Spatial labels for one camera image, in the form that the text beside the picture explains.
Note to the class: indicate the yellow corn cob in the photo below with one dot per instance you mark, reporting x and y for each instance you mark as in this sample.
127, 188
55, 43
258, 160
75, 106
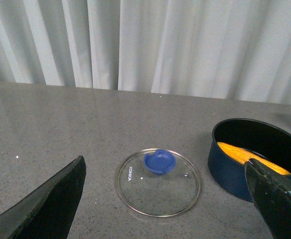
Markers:
242, 156

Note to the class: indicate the glass lid blue knob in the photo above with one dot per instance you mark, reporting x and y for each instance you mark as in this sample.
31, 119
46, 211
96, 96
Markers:
158, 182

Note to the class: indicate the dark blue pot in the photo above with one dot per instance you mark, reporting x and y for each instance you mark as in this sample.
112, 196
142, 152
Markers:
260, 138

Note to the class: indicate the white curtain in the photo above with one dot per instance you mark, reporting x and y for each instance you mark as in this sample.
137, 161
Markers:
228, 49

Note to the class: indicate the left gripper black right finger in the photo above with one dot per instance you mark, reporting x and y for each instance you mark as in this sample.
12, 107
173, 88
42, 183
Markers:
271, 194

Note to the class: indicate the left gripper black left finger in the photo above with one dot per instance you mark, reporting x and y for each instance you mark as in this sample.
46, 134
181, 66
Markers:
47, 212

